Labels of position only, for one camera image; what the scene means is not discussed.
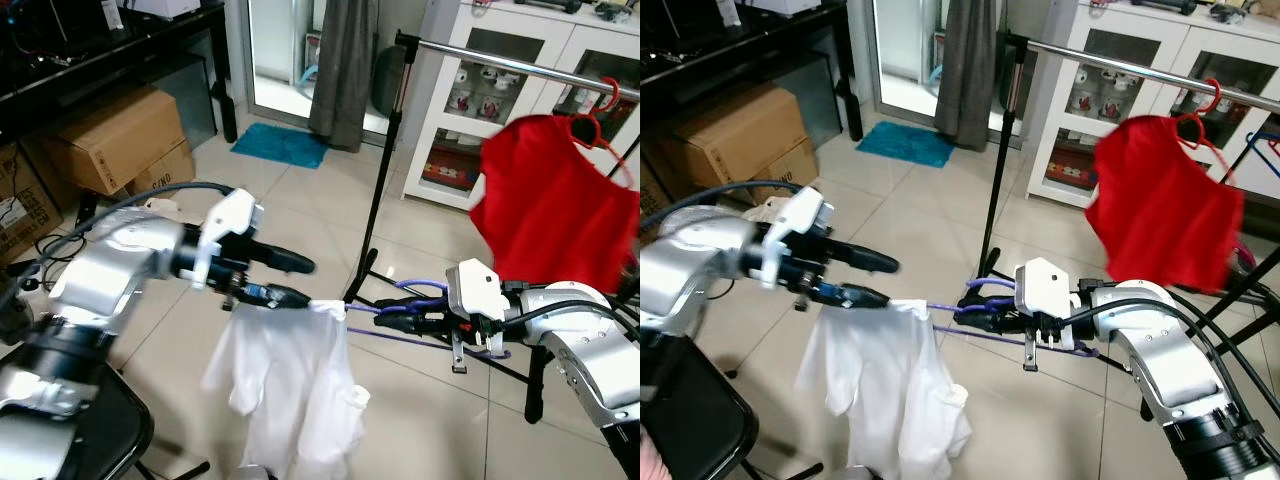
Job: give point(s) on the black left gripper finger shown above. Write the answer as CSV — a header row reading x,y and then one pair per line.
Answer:
x,y
285,259
858,297
280,296
865,258

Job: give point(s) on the white garment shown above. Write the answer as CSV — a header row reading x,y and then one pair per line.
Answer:
x,y
880,390
290,380

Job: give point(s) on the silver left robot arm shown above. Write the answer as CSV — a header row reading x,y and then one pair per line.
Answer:
x,y
110,265
690,270

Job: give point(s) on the teal floor mat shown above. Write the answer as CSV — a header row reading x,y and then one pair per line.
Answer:
x,y
905,143
280,145

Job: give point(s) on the red patterned box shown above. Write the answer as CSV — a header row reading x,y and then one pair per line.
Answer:
x,y
1068,170
450,170

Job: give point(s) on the plain cardboard box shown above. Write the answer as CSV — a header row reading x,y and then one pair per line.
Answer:
x,y
750,135
110,140

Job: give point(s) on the red shirt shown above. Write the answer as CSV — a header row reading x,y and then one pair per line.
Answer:
x,y
1160,210
550,210

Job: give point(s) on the grey panel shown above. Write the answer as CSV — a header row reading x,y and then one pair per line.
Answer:
x,y
815,105
190,100

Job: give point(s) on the cardboard box with black print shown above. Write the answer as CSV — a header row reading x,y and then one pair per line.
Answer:
x,y
655,190
25,200

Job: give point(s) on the grey curtain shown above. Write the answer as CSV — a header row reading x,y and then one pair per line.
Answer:
x,y
340,70
965,70

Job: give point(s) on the white framed glass door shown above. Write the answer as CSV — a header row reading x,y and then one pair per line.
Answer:
x,y
900,50
275,50

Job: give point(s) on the black desk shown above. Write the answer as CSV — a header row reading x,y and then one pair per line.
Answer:
x,y
130,45
750,40

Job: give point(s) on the chrome and black clothes rack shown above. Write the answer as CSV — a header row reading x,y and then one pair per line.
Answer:
x,y
1100,62
500,64

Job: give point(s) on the white box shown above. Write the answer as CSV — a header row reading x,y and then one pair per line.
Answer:
x,y
800,5
160,5

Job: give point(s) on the white glass door cabinet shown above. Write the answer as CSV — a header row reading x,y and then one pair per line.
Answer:
x,y
1165,35
550,35

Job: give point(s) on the small grey gadget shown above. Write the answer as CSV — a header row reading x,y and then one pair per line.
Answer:
x,y
615,12
1228,11

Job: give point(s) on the black gadget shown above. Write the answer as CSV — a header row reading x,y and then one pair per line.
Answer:
x,y
1160,5
545,5

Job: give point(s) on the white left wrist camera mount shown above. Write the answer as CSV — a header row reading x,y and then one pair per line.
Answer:
x,y
232,215
800,215

